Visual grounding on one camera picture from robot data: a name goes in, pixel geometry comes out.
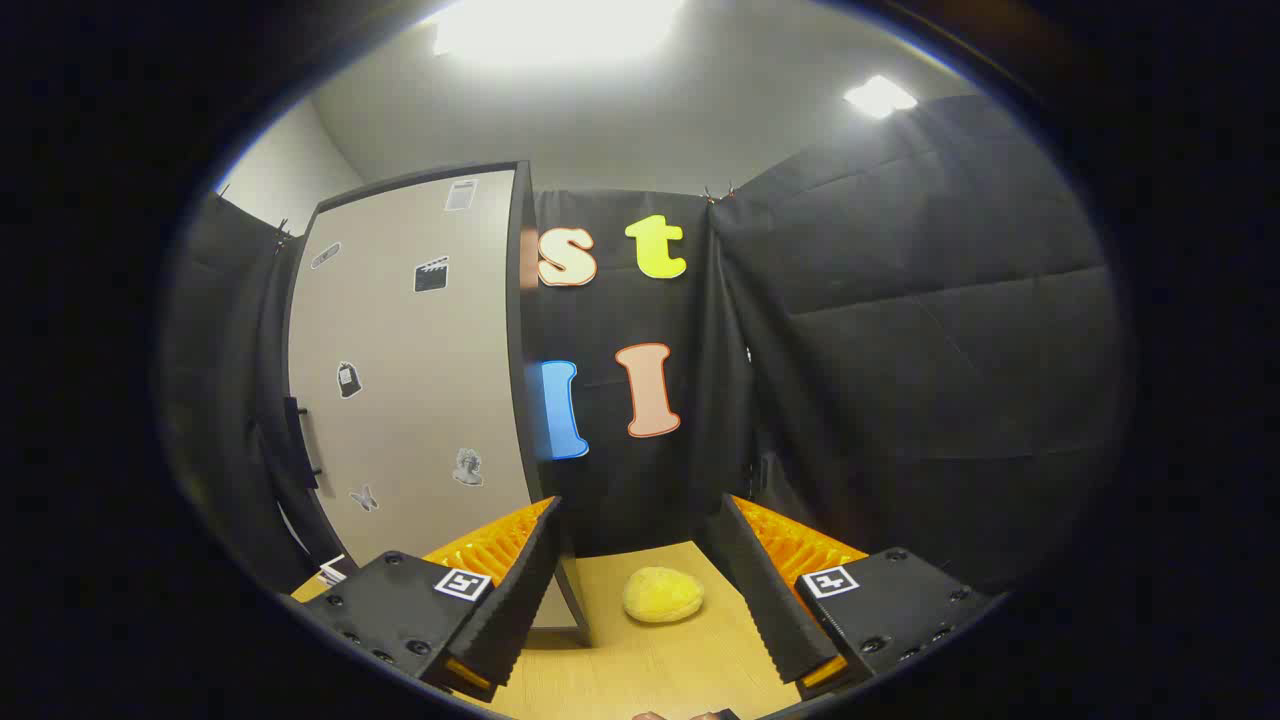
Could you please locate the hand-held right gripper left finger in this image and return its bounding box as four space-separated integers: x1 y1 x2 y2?
300 495 563 701

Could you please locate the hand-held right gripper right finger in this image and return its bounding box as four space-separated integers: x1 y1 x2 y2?
720 493 1001 701

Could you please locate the black cabinet door handle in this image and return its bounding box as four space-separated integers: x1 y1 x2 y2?
283 396 323 491

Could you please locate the yellow lumpy round object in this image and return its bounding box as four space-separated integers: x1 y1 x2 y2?
622 566 706 625

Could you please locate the black backdrop cloth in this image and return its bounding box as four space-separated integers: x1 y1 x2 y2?
160 95 1131 601

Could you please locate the small ceiling light panel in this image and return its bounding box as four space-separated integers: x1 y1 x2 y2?
843 74 919 120

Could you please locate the large ceiling light panel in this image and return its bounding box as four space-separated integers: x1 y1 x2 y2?
430 0 691 63

